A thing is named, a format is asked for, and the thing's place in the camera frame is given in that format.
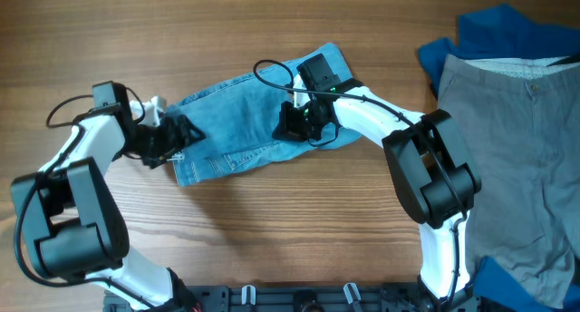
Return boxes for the light blue denim jeans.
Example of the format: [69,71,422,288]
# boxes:
[165,42,363,188]

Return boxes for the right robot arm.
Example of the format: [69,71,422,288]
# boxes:
[273,54,481,311]

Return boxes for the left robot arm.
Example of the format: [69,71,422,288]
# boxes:
[11,82,205,311]

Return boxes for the dark blue garment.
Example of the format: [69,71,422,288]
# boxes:
[417,5,579,97]

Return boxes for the grey trousers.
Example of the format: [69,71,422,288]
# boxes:
[438,56,579,308]

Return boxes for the black right camera cable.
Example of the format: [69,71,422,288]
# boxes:
[252,59,468,304]

